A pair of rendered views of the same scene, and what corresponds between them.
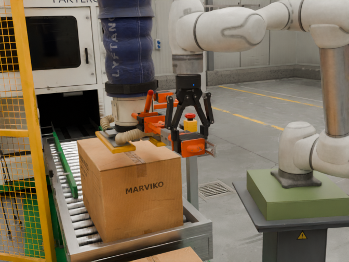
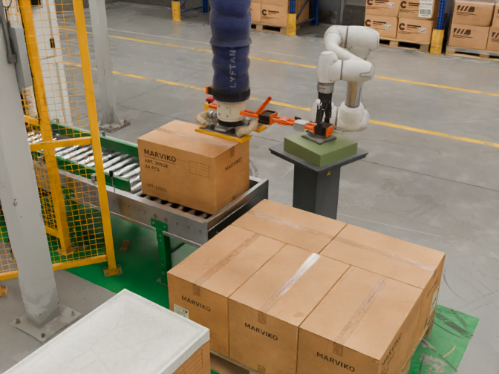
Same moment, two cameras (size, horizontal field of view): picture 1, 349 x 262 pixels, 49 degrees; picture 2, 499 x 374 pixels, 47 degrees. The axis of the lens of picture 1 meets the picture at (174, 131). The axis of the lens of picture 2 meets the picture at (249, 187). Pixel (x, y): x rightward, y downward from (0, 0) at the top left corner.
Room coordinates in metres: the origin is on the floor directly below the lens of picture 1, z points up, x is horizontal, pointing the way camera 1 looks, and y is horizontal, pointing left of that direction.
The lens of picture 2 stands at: (-1.00, 2.01, 2.33)
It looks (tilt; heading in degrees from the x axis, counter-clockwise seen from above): 27 degrees down; 324
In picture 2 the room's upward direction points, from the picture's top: straight up
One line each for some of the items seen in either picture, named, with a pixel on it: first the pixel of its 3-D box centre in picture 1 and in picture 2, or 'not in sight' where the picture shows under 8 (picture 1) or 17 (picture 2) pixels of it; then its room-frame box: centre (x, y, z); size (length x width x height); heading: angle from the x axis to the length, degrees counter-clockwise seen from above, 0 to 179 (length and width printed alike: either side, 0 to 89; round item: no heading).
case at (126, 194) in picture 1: (126, 182); (194, 165); (1.98, 0.27, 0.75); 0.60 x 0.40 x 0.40; 23
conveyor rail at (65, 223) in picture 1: (55, 185); (74, 188); (2.62, 0.88, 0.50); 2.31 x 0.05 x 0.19; 21
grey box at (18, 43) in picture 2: not in sight; (12, 54); (2.02, 1.28, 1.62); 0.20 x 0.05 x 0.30; 21
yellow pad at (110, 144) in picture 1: (113, 136); (222, 130); (1.64, 0.27, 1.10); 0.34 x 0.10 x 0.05; 22
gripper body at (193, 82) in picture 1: (188, 90); (324, 99); (1.13, -0.05, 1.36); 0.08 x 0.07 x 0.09; 111
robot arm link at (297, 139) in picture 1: (298, 145); (322, 115); (1.68, -0.57, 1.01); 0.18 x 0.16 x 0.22; 44
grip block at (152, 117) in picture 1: (151, 121); (267, 117); (1.45, 0.09, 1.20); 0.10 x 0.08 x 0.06; 112
